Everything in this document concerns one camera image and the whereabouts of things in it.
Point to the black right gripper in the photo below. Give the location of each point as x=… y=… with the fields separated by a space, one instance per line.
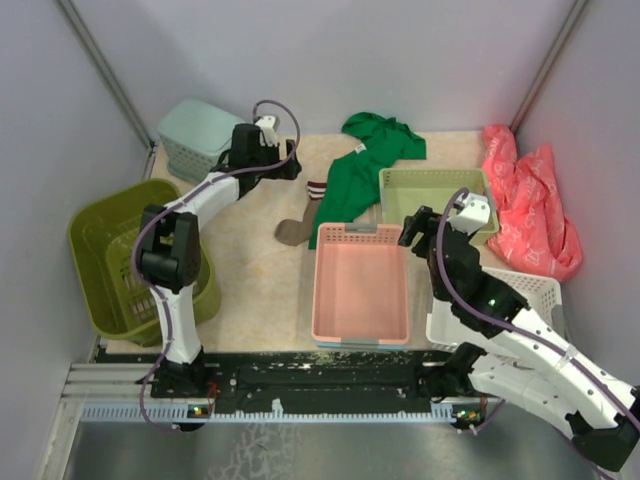
x=423 y=221

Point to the pink plastic bag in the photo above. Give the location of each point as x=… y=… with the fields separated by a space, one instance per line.
x=535 y=235

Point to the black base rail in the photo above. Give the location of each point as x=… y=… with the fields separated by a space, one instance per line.
x=302 y=383

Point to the light blue laundry basket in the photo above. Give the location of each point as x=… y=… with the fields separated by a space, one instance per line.
x=194 y=134

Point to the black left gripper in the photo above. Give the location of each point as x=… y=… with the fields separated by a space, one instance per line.
x=275 y=152

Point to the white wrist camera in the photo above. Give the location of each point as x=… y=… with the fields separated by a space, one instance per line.
x=472 y=212
x=268 y=126

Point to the white slotted cable duct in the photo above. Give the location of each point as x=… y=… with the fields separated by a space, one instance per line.
x=189 y=413

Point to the olive green laundry basket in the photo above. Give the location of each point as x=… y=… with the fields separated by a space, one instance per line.
x=102 y=236

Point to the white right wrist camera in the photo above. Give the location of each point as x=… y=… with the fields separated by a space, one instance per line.
x=472 y=212

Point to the green shirt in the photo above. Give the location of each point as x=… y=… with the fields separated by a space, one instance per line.
x=353 y=180

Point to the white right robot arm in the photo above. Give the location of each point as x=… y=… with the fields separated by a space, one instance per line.
x=509 y=350

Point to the light green plastic basket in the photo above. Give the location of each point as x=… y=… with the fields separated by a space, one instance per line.
x=404 y=190

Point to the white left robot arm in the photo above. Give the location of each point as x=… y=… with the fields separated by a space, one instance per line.
x=181 y=370

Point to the brown striped sock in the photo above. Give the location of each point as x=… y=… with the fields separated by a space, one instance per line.
x=291 y=232

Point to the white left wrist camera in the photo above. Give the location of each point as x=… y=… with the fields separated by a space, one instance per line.
x=268 y=126

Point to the pink plastic basket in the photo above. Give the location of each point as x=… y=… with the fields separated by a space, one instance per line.
x=360 y=283

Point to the white plastic basket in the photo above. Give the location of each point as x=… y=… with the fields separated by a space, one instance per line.
x=445 y=332

